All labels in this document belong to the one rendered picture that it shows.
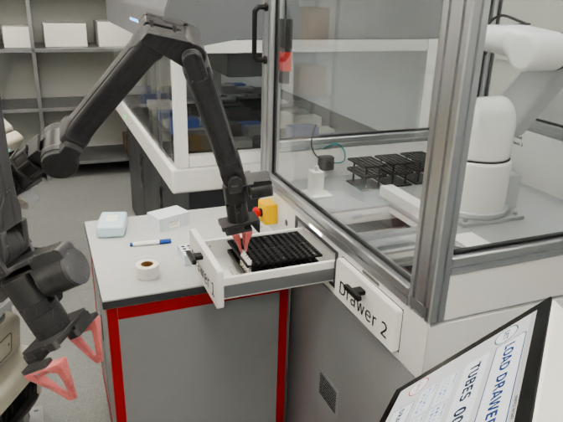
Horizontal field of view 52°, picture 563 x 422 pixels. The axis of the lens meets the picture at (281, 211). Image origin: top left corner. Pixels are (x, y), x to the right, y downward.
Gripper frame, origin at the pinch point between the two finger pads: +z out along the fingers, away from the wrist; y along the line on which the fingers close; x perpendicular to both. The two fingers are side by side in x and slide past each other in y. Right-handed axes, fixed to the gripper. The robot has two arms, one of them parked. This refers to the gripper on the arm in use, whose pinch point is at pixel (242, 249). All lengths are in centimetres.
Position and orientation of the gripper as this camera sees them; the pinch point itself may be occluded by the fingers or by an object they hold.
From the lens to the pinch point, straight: 159.0
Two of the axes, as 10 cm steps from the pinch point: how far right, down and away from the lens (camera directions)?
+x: 2.9, 3.7, -8.8
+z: 1.0, 9.1, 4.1
